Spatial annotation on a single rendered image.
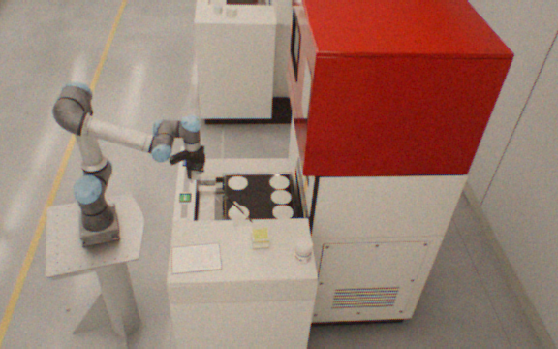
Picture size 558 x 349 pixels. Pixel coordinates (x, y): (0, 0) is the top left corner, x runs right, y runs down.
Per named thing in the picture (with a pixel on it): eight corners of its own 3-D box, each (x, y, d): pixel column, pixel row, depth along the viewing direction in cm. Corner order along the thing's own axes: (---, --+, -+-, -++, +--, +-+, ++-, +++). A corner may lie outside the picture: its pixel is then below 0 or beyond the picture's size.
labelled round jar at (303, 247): (309, 251, 221) (311, 237, 215) (311, 264, 216) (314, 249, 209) (294, 251, 220) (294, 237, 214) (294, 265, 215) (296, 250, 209)
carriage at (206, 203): (215, 182, 267) (215, 178, 266) (214, 235, 240) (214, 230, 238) (200, 182, 267) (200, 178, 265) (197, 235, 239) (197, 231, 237)
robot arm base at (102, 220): (86, 236, 230) (80, 222, 224) (78, 214, 240) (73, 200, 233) (119, 223, 236) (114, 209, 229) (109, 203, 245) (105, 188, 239)
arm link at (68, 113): (46, 111, 189) (173, 149, 202) (55, 95, 197) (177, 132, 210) (43, 134, 196) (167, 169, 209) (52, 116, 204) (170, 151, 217)
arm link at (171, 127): (150, 132, 209) (176, 133, 210) (155, 115, 218) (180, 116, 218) (152, 145, 215) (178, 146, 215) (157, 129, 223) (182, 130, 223)
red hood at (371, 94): (417, 79, 286) (445, -26, 247) (468, 174, 226) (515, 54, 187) (285, 79, 279) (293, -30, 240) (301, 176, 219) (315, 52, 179)
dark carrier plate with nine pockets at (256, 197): (290, 174, 269) (290, 174, 269) (296, 222, 243) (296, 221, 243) (225, 175, 266) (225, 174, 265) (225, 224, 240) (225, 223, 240)
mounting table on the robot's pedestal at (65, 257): (52, 295, 229) (46, 277, 220) (53, 225, 260) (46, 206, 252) (153, 272, 241) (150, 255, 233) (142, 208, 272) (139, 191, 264)
